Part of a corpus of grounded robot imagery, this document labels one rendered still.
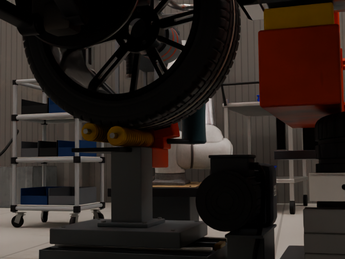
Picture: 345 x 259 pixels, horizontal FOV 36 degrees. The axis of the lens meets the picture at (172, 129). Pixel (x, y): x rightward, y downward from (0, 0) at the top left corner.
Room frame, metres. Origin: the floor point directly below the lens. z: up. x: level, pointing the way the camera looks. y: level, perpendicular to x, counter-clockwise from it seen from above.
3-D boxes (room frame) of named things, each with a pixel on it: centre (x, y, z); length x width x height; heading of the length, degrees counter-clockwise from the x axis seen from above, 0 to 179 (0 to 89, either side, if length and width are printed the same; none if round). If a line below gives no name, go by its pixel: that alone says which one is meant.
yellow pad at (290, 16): (1.14, -0.28, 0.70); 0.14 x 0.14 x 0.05; 72
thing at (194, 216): (2.72, 0.01, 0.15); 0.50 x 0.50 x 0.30; 77
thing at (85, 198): (3.70, 0.79, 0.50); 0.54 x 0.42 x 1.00; 72
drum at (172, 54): (1.87, 0.05, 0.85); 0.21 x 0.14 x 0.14; 162
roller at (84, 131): (1.75, 0.22, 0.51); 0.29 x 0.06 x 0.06; 162
